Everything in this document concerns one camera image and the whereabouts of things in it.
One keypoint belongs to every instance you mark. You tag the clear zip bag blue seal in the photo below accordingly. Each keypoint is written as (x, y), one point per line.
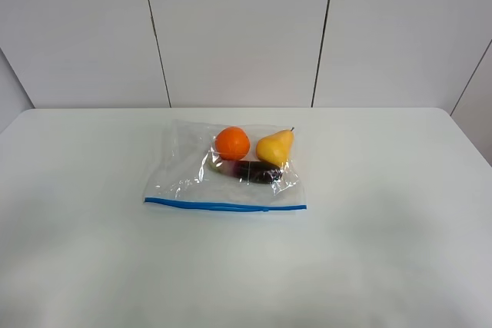
(184, 180)

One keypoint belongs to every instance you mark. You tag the orange fruit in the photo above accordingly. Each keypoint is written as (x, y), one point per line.
(232, 144)

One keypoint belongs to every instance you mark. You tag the purple eggplant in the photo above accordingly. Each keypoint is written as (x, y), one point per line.
(257, 172)

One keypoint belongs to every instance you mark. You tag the yellow pear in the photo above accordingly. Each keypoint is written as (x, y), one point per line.
(276, 148)

